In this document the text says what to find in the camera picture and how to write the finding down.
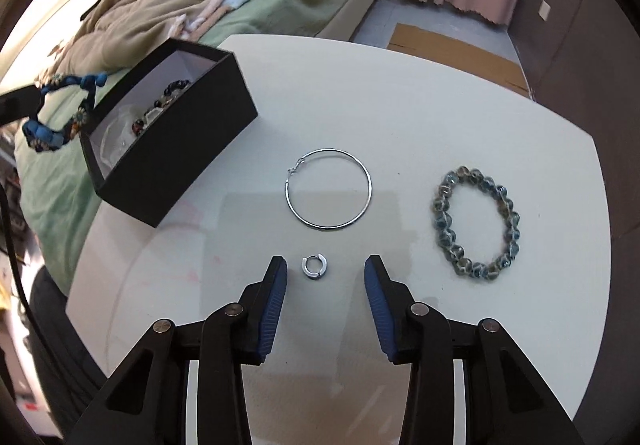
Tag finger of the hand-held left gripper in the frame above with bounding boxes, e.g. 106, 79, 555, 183
0, 85, 46, 127

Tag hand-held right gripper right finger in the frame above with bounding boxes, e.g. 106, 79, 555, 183
364, 254, 586, 445

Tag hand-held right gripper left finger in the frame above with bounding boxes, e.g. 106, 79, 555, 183
70, 255, 289, 445

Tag blue woven bracelet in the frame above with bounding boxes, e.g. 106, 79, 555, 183
22, 72, 108, 153

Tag small silver ring earring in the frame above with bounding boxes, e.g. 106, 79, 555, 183
300, 255, 327, 280

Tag clear bangle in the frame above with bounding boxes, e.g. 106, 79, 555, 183
100, 110, 151, 171

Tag dark mixed bead bracelet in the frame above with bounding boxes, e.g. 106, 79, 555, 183
131, 79, 193, 136

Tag black jewelry box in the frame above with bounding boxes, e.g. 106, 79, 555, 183
80, 38, 259, 228

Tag large silver hoop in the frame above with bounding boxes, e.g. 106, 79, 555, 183
285, 148, 373, 231

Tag white low table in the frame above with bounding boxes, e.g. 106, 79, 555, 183
65, 34, 612, 445

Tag flat cardboard sheets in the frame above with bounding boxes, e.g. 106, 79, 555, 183
387, 22, 531, 96

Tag blue-grey glass bead bracelet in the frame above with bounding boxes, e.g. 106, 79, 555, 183
431, 166, 522, 282

